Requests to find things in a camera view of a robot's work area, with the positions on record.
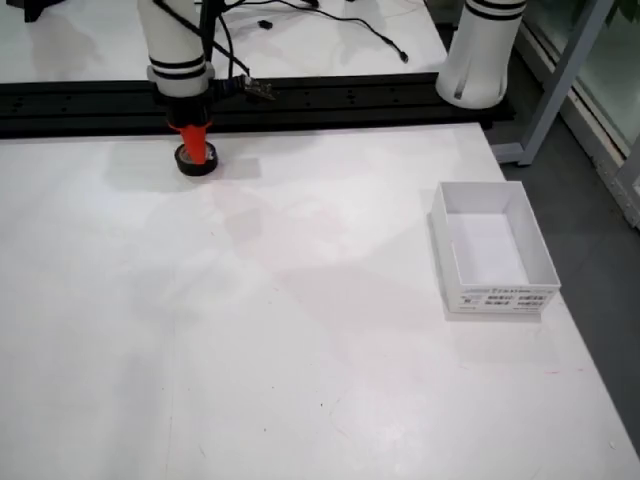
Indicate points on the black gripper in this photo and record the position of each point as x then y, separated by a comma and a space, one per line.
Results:
187, 110

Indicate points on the black rectangular block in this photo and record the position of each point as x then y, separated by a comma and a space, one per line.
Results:
186, 168

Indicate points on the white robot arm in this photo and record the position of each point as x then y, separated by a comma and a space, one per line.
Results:
475, 60
170, 40

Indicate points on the white rectangular bin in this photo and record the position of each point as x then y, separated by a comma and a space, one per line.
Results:
492, 250

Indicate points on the small black connector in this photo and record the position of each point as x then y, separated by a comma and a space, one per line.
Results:
264, 23

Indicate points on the black stand base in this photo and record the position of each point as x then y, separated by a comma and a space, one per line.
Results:
35, 7

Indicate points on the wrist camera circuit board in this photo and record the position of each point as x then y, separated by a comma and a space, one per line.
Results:
257, 90

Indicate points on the black mounting rail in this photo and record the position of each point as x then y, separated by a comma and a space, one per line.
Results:
325, 102

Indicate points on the glass partition grey frame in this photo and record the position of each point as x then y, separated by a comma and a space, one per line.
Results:
560, 75

